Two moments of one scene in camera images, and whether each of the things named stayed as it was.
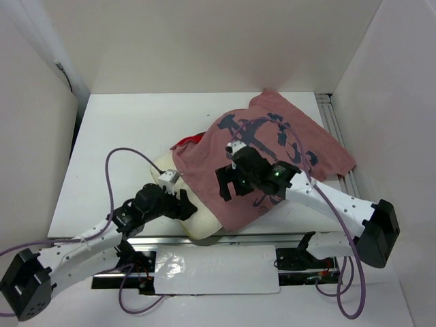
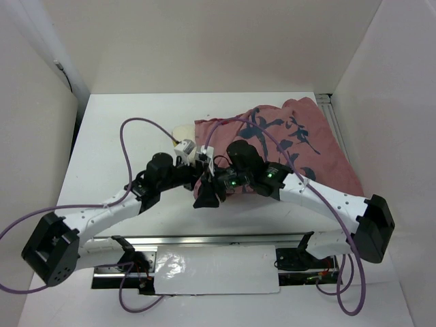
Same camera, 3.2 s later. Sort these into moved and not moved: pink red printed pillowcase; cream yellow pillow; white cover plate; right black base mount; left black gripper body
Moved: left black gripper body; cream yellow pillow; pink red printed pillowcase
Not moved: white cover plate; right black base mount
